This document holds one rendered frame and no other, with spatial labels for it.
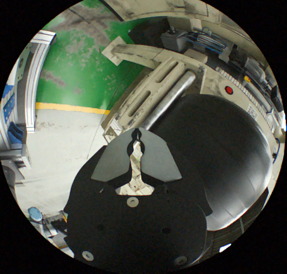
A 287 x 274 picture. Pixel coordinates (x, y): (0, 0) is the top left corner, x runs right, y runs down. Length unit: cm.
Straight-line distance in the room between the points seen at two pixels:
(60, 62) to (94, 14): 56
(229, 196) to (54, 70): 121
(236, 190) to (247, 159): 6
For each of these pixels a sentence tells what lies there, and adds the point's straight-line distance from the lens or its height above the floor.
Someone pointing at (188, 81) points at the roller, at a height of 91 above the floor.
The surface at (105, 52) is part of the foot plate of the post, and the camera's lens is 107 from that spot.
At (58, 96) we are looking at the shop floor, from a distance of 112.
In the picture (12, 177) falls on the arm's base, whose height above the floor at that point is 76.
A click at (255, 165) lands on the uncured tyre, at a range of 22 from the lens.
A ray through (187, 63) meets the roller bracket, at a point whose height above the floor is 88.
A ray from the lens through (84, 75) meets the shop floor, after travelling 108.
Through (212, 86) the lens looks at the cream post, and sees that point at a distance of 46.
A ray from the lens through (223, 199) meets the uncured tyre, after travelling 21.
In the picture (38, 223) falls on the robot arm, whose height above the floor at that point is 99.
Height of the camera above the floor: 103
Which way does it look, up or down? 23 degrees down
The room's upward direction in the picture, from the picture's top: 136 degrees clockwise
